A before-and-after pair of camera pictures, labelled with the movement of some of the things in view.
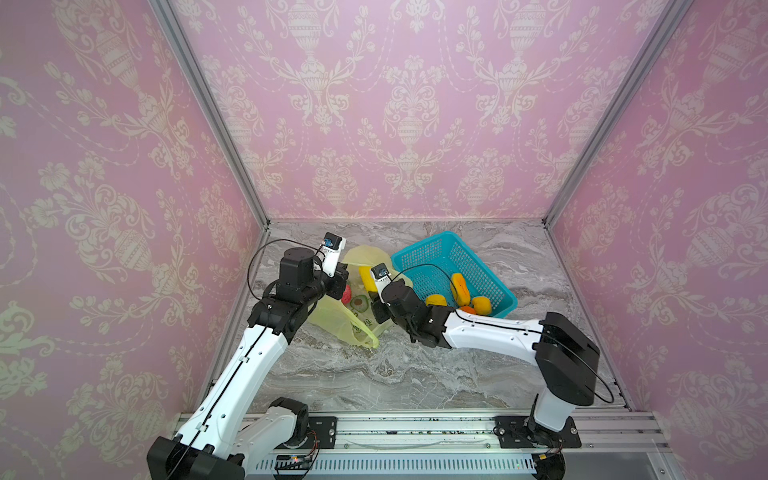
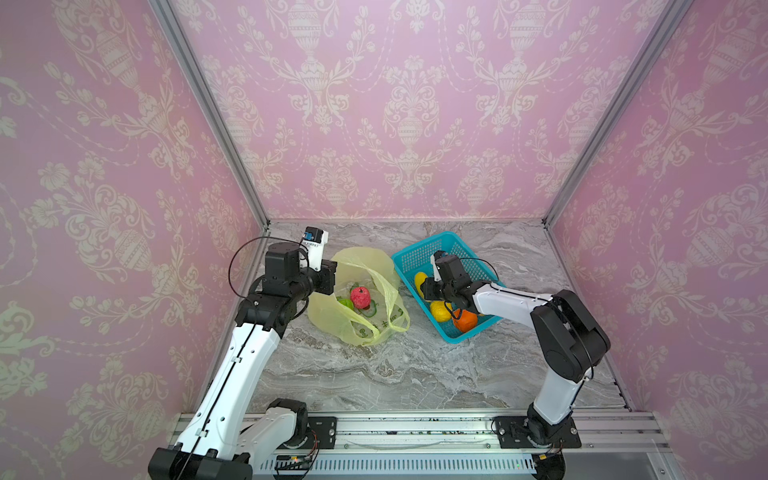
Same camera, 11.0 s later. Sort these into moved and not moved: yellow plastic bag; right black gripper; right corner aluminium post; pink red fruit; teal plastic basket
Moved: right black gripper; pink red fruit
Not moved: yellow plastic bag; right corner aluminium post; teal plastic basket
